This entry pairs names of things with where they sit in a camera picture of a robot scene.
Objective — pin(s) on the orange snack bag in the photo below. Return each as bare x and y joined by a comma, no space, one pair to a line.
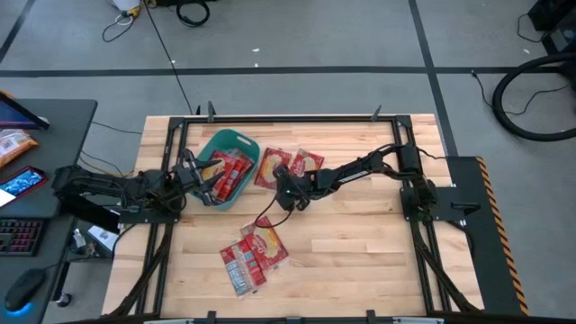
13,146

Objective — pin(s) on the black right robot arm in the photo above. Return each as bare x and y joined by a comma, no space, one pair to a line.
351,171

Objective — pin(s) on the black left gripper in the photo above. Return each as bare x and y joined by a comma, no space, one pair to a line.
186,156

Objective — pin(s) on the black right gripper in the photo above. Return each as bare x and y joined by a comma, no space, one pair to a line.
280,172

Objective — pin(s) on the small white box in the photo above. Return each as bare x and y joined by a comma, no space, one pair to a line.
103,237

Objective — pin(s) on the red Orville popcorn bag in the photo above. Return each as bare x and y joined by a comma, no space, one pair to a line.
267,245
242,173
308,162
243,270
217,167
272,167
228,177

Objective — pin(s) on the black keyboard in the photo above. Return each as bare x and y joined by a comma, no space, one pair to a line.
20,236

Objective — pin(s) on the black rectangular box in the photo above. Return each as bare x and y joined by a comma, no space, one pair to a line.
94,217

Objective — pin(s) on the smartphone red case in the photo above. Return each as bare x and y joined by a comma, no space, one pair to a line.
20,184

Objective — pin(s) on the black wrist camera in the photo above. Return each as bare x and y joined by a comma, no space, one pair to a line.
184,176
292,191

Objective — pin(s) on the black mat hazard stripe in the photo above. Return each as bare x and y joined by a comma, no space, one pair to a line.
490,252

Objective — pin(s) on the black side desk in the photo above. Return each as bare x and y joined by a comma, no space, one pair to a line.
58,148

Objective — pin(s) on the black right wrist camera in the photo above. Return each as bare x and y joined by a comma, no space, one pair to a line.
292,191

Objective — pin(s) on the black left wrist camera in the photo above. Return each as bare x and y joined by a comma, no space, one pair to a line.
184,176

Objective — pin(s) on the teal plastic basket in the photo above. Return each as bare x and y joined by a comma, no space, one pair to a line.
236,139

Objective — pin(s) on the black computer mouse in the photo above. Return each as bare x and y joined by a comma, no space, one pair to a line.
24,288

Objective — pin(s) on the laptop screen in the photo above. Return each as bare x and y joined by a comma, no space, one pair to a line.
18,114

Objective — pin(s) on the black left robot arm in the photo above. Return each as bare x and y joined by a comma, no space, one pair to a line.
103,184

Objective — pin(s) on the black equipment case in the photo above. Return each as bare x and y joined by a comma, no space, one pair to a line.
555,22

